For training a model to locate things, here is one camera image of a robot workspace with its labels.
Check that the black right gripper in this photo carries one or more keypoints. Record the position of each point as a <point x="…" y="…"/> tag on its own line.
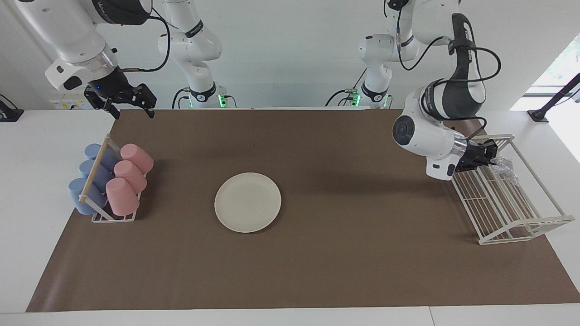
<point x="118" y="90"/>

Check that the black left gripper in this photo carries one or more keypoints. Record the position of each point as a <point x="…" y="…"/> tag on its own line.
<point x="471" y="156"/>

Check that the shiny crinkled snack packet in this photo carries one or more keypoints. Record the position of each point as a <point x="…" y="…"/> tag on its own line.
<point x="505" y="168"/>

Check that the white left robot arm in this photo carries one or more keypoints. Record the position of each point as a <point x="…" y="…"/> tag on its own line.
<point x="421" y="136"/>

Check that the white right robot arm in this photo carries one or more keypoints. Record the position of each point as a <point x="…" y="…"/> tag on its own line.
<point x="68" y="36"/>

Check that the cream round plate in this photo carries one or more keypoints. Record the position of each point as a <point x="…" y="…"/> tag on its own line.
<point x="248" y="203"/>

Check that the pink plastic cup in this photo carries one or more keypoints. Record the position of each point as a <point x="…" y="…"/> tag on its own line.
<point x="130" y="175"/>
<point x="122" y="197"/>
<point x="137" y="157"/>

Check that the blue plastic cup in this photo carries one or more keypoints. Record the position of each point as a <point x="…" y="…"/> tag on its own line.
<point x="92" y="150"/>
<point x="74" y="192"/>
<point x="87" y="168"/>

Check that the black metal stand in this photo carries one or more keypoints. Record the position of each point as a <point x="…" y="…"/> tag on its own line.
<point x="539" y="115"/>

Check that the brown table mat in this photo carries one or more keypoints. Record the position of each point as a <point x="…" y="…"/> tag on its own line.
<point x="340" y="271"/>

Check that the white wall power outlet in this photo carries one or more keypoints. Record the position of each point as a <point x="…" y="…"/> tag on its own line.
<point x="63" y="105"/>

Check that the black clamp bracket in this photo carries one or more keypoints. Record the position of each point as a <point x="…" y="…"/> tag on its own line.
<point x="9" y="115"/>

